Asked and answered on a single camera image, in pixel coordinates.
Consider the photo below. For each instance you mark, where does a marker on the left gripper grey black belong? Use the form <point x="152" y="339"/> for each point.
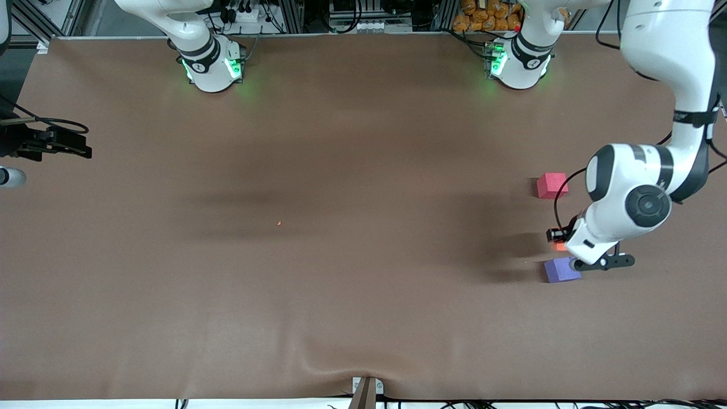
<point x="565" y="232"/>

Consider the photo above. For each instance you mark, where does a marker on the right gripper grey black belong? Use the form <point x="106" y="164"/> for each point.
<point x="24" y="142"/>

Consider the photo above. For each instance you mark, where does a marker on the orange foam block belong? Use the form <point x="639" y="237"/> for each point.
<point x="562" y="246"/>

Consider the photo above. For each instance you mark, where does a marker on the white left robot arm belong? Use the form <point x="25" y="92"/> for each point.
<point x="670" y="45"/>

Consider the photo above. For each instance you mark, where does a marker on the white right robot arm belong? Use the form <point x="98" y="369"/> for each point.
<point x="210" y="68"/>

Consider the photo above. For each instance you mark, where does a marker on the purple foam block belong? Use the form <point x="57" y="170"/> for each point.
<point x="559" y="271"/>

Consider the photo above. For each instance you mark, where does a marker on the red foam block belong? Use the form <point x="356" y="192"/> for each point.
<point x="548" y="184"/>

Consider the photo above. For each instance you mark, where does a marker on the white power strip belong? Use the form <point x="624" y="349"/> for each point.
<point x="250" y="16"/>

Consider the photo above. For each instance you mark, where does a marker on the brown table cover sheet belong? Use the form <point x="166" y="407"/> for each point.
<point x="363" y="312"/>

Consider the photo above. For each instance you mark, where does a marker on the pile of orange objects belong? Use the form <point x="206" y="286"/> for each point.
<point x="483" y="17"/>

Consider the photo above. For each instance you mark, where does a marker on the white terminal strip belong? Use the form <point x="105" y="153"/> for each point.
<point x="375" y="25"/>

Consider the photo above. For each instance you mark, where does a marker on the aluminium frame profile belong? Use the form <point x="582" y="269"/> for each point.
<point x="34" y="23"/>
<point x="717" y="17"/>

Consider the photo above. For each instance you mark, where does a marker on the aluminium frame upright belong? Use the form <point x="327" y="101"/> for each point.
<point x="447" y="14"/>
<point x="294" y="16"/>

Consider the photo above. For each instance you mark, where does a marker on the grey metal clamp bracket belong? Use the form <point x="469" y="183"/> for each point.
<point x="366" y="389"/>

